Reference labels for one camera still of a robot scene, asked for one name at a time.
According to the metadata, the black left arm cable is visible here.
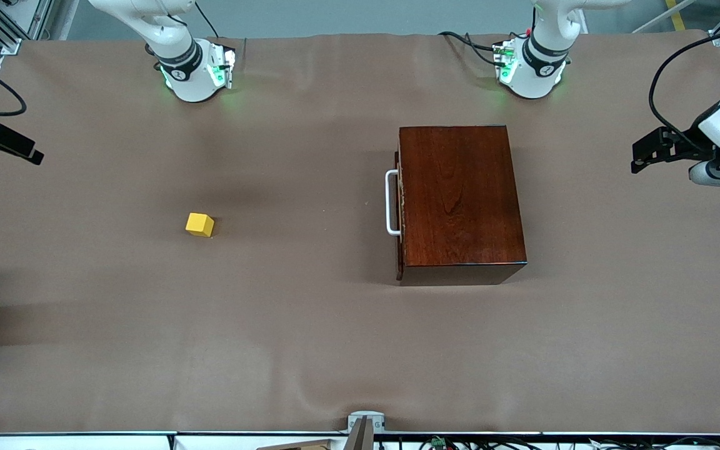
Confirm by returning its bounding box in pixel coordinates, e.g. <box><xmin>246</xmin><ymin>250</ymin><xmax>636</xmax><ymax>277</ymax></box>
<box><xmin>647</xmin><ymin>22</ymin><xmax>720</xmax><ymax>156</ymax></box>

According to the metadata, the yellow wooden block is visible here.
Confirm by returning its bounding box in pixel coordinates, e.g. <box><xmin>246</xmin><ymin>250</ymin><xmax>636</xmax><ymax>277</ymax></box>
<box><xmin>185</xmin><ymin>212</ymin><xmax>216</xmax><ymax>239</ymax></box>

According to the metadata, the wooden drawer with white handle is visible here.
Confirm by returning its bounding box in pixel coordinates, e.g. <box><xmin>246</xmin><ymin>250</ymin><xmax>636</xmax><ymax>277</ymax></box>
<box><xmin>385</xmin><ymin>150</ymin><xmax>406</xmax><ymax>282</ymax></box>

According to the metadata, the light wooden board piece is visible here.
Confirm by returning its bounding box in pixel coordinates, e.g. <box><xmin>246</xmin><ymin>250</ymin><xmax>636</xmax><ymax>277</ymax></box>
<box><xmin>257</xmin><ymin>439</ymin><xmax>331</xmax><ymax>450</ymax></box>

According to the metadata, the black arm base cable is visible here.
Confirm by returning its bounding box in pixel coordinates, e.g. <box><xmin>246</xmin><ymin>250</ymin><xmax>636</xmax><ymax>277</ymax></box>
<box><xmin>438</xmin><ymin>30</ymin><xmax>496</xmax><ymax>51</ymax></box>
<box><xmin>194</xmin><ymin>3</ymin><xmax>218</xmax><ymax>39</ymax></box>
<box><xmin>463</xmin><ymin>34</ymin><xmax>500</xmax><ymax>66</ymax></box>

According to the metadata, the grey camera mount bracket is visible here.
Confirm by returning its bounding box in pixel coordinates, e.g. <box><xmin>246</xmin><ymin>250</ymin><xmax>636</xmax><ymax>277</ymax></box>
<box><xmin>344</xmin><ymin>411</ymin><xmax>387</xmax><ymax>450</ymax></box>

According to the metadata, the white table edge rail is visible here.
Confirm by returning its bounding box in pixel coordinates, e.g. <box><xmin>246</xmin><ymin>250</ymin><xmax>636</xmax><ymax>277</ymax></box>
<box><xmin>0</xmin><ymin>431</ymin><xmax>720</xmax><ymax>450</ymax></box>

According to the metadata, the dark brown wooden cabinet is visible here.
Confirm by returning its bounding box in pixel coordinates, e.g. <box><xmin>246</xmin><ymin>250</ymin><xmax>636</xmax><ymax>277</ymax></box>
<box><xmin>397</xmin><ymin>125</ymin><xmax>528</xmax><ymax>287</ymax></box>

